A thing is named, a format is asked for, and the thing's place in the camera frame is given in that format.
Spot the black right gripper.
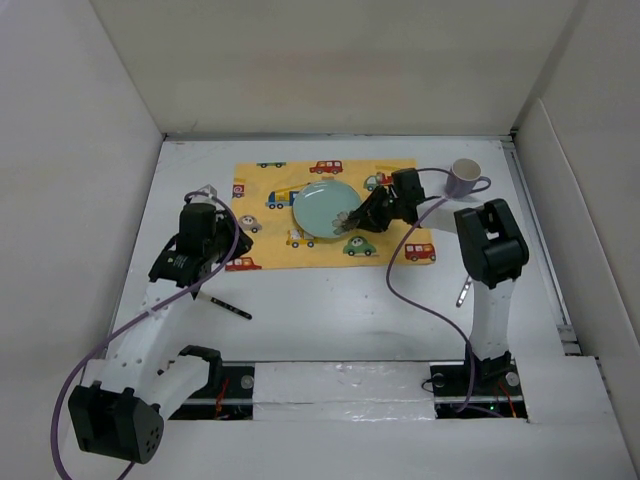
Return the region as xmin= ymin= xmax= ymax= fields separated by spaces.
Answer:
xmin=348 ymin=184 xmax=405 ymax=233

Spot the yellow car-print cloth placemat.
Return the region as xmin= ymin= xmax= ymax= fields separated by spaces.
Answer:
xmin=225 ymin=158 xmax=416 ymax=272

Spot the lavender ceramic mug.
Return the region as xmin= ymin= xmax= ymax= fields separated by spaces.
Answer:
xmin=444 ymin=158 xmax=492 ymax=199

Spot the black-handled metal fork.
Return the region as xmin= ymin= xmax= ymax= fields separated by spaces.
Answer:
xmin=197 ymin=292 xmax=253 ymax=321

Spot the green ceramic plate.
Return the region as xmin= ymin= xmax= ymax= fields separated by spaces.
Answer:
xmin=292 ymin=180 xmax=362 ymax=239

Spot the silver metal spoon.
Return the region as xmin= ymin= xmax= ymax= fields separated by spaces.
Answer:
xmin=455 ymin=277 xmax=472 ymax=308

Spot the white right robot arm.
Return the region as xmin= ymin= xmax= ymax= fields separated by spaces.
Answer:
xmin=338 ymin=167 xmax=529 ymax=394

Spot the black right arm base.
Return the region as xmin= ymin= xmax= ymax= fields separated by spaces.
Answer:
xmin=421 ymin=352 xmax=528 ymax=420

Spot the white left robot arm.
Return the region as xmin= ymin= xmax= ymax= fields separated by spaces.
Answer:
xmin=68 ymin=188 xmax=253 ymax=464

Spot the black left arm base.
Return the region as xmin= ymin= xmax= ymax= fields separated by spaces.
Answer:
xmin=170 ymin=345 xmax=255 ymax=421

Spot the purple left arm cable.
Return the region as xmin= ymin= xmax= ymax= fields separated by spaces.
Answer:
xmin=49 ymin=192 xmax=240 ymax=480

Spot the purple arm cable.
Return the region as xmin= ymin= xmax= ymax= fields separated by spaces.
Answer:
xmin=49 ymin=192 xmax=240 ymax=480
xmin=385 ymin=167 xmax=476 ymax=414

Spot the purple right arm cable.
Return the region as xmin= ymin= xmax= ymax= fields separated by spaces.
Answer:
xmin=385 ymin=167 xmax=476 ymax=414

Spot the aluminium table edge rail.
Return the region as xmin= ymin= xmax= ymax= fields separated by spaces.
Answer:
xmin=164 ymin=132 xmax=512 ymax=141

